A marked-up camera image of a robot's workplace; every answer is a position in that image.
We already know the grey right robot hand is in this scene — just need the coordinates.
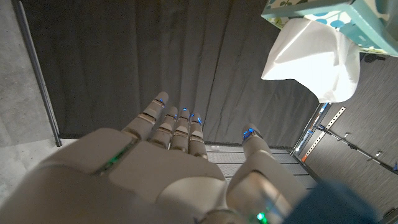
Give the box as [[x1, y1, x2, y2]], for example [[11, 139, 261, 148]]
[[0, 91, 312, 224]]

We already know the white tissue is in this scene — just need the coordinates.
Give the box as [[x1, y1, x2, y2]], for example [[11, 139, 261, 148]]
[[261, 17, 361, 104]]

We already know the teal floral tissue box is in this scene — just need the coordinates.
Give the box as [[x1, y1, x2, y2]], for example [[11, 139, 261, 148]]
[[261, 0, 398, 58]]

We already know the black curtain backdrop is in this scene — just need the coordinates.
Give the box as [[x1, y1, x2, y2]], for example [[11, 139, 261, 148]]
[[20, 0, 321, 149]]

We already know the black curtain stand pole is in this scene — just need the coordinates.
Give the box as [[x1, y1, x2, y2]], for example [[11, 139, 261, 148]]
[[12, 0, 63, 147]]

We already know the white perforated wall strip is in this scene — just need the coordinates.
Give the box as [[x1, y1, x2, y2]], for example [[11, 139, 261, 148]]
[[300, 106, 346, 162]]

